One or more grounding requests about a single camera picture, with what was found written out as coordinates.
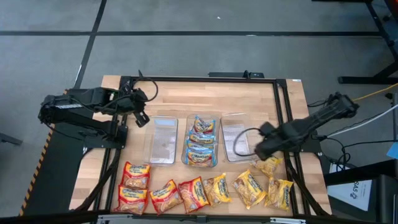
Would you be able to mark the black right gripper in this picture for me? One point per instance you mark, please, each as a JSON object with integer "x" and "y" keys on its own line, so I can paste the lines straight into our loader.
{"x": 273, "y": 144}

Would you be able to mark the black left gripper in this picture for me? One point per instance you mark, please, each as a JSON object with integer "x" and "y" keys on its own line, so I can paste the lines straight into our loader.
{"x": 133, "y": 101}

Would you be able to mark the yellow Maruchan ramen pack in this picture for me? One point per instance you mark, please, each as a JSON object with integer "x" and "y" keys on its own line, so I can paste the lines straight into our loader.
{"x": 217, "y": 189}
{"x": 248, "y": 188}
{"x": 269, "y": 167}
{"x": 280, "y": 194}

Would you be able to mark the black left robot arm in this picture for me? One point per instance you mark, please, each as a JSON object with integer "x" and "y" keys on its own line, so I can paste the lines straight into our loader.
{"x": 77, "y": 121}

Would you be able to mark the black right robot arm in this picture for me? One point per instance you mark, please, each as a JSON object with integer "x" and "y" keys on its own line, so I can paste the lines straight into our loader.
{"x": 311, "y": 124}

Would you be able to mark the clear plastic bin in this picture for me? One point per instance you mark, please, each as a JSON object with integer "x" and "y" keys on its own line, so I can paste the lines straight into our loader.
{"x": 217, "y": 140}
{"x": 236, "y": 137}
{"x": 161, "y": 146}

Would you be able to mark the white label sticker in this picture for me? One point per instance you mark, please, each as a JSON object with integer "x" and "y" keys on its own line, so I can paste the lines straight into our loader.
{"x": 297, "y": 80}

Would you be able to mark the white paper sign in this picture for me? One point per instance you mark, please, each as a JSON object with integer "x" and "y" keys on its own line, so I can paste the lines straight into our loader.
{"x": 348, "y": 193}

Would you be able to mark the black platform hazard stripes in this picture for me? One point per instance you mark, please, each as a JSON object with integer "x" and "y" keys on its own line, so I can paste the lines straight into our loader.
{"x": 56, "y": 174}

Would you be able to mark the blue object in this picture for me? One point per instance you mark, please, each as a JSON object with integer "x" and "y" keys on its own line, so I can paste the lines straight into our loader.
{"x": 393, "y": 151}

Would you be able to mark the dark metal foot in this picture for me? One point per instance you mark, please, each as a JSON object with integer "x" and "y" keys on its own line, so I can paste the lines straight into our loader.
{"x": 9, "y": 139}

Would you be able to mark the black furniture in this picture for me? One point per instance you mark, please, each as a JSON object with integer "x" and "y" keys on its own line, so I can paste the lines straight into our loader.
{"x": 385, "y": 199}

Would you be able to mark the black crossbar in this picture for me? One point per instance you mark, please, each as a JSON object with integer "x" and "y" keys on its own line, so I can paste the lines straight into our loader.
{"x": 46, "y": 218}

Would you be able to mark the black metal table frame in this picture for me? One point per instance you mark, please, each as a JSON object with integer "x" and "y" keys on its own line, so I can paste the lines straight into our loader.
{"x": 174, "y": 80}

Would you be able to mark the black frame post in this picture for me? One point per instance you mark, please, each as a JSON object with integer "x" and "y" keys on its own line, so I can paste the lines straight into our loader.
{"x": 99, "y": 180}
{"x": 306, "y": 185}

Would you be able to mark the black bracket bar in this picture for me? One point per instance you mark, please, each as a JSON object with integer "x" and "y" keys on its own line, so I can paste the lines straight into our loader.
{"x": 236, "y": 75}

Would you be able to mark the silver metal bracket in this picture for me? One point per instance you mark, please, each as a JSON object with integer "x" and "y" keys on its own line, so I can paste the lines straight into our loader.
{"x": 287, "y": 221}
{"x": 115, "y": 219}

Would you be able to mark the black desk frame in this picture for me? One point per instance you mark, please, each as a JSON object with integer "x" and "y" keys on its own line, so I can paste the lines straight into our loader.
{"x": 357, "y": 80}

